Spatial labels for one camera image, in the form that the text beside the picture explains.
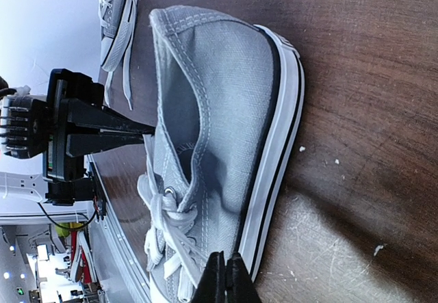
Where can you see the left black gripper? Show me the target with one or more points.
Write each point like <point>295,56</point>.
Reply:
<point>34,125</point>

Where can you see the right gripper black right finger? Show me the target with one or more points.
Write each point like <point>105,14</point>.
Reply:
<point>238,284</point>

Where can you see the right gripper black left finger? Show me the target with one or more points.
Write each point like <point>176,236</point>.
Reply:
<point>211,288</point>

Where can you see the grey sneaker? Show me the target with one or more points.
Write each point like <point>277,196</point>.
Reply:
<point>230,97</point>
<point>117,23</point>

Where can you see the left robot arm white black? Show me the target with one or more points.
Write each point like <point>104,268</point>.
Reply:
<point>20,200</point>

